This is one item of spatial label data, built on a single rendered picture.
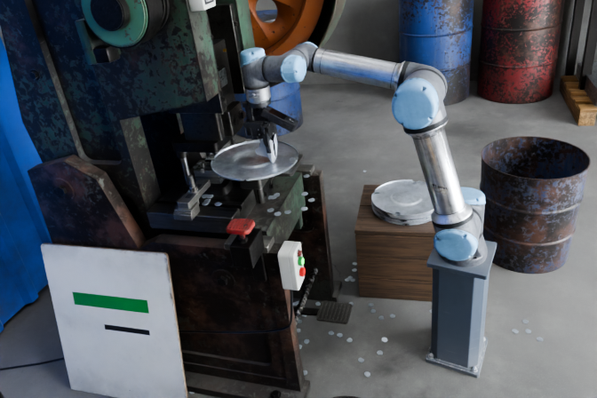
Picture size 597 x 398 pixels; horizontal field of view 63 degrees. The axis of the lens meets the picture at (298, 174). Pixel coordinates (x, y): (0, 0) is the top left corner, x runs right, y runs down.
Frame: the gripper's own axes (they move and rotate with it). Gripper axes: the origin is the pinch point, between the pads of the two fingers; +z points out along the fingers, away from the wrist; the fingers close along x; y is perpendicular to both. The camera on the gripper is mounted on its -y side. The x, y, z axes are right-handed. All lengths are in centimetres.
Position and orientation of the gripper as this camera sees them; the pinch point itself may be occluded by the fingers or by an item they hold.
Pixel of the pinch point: (274, 159)
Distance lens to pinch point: 156.6
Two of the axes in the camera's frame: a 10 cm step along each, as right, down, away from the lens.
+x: -2.8, 4.6, -8.5
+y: -9.5, -0.2, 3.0
